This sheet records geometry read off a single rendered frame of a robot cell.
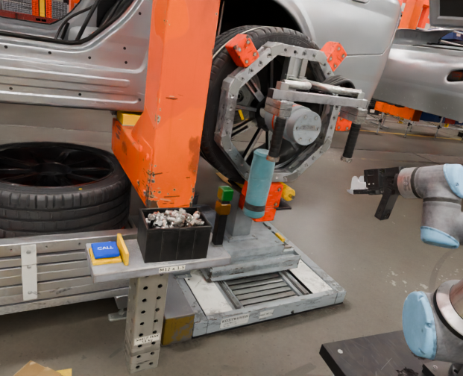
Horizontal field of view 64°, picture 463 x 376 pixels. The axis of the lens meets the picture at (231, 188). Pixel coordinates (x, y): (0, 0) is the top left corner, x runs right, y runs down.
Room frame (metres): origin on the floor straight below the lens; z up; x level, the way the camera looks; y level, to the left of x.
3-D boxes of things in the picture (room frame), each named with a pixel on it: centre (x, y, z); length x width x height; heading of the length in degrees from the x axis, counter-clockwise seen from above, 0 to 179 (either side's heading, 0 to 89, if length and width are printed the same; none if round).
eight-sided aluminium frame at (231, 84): (1.52, -0.15, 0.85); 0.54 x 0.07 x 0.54; 120
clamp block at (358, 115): (1.43, -0.40, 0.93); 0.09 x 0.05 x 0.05; 30
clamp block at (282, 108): (1.26, -0.11, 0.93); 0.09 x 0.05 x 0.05; 30
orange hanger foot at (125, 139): (1.54, 0.41, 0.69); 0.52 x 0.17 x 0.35; 30
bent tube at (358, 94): (1.46, -0.30, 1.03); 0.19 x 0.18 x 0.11; 30
